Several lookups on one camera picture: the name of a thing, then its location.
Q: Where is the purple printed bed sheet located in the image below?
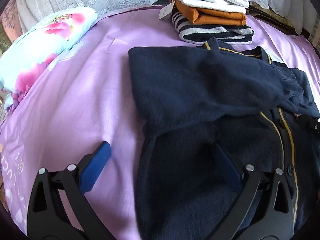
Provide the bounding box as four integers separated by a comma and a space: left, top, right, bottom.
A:
0, 4, 320, 240

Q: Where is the orange folded garment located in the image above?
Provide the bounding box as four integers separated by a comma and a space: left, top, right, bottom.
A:
170, 0, 246, 26

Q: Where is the white clothing price tag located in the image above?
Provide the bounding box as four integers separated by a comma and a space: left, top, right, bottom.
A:
158, 0, 175, 20

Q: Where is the pink floral hanging cloth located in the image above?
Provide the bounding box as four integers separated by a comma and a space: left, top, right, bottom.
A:
1, 0, 22, 43

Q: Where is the navy blue knit cardigan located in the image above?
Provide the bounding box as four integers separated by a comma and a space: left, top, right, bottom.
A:
128, 38, 319, 239

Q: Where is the brown folded bedding stack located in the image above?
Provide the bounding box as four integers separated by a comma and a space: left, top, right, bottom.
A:
246, 2, 298, 35

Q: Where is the black white striped garment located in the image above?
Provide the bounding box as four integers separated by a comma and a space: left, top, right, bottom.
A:
171, 9, 254, 45

